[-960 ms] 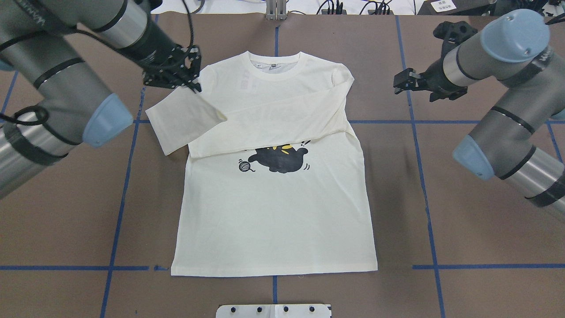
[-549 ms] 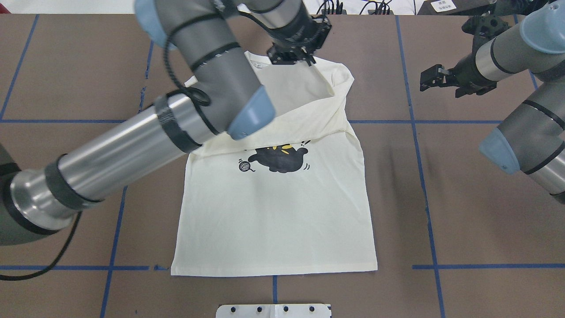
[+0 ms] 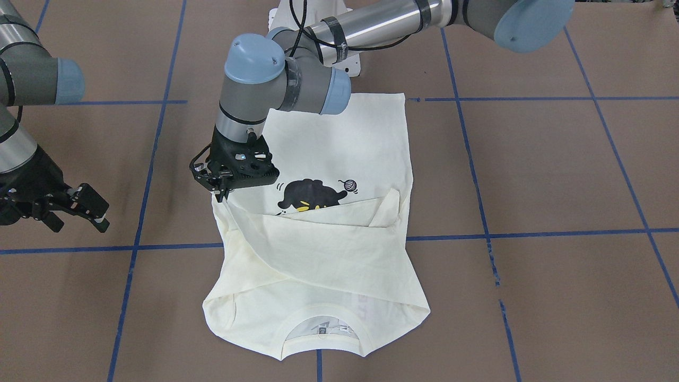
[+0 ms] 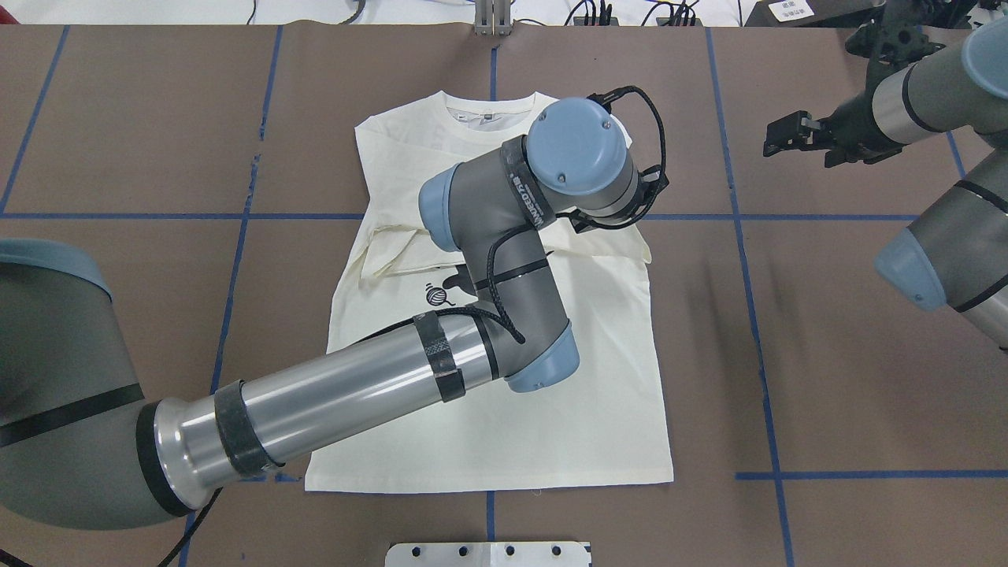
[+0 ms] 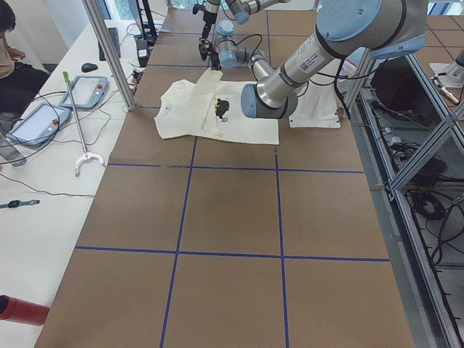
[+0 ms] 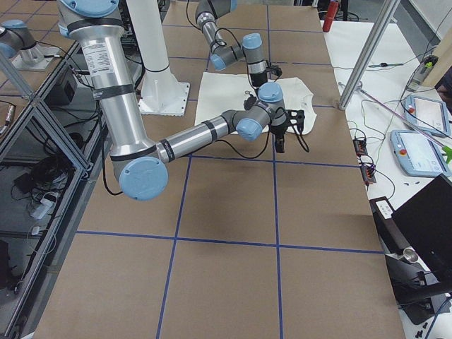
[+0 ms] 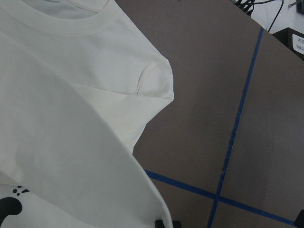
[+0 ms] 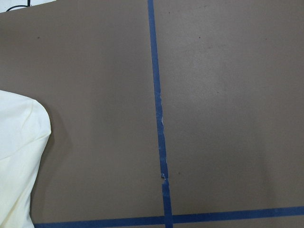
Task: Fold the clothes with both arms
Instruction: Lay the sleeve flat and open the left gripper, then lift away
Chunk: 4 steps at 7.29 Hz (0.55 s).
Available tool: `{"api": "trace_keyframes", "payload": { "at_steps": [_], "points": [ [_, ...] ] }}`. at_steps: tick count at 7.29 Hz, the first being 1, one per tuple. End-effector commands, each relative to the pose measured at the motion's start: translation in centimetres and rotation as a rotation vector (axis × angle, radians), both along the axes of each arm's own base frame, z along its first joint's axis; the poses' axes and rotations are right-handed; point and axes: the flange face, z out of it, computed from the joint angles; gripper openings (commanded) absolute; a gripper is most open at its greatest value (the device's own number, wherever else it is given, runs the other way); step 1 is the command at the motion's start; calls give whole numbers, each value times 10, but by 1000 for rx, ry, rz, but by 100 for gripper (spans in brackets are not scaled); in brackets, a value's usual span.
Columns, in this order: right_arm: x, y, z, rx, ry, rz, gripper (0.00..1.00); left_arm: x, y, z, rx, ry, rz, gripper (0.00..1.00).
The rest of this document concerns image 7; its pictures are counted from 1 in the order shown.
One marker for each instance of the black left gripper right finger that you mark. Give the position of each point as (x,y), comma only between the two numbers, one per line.
(299,221)

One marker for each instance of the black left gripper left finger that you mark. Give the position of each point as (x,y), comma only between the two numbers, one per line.
(159,224)

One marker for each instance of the cream long-sleeve cat shirt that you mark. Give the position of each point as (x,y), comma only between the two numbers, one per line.
(78,84)

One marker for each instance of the black labelled box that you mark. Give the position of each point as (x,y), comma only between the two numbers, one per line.
(292,39)

